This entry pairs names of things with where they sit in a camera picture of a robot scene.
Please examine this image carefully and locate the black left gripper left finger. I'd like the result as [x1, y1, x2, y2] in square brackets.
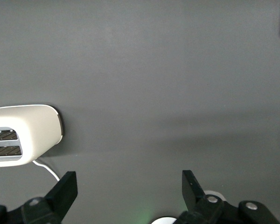
[21, 171, 78, 224]

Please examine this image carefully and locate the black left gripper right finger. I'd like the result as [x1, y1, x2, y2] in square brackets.
[182, 170, 225, 224]

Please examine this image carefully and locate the white two-slot toaster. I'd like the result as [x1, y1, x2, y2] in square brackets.
[0, 104, 63, 168]

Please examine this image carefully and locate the white toaster power cable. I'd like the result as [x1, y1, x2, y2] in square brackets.
[32, 159, 61, 183]

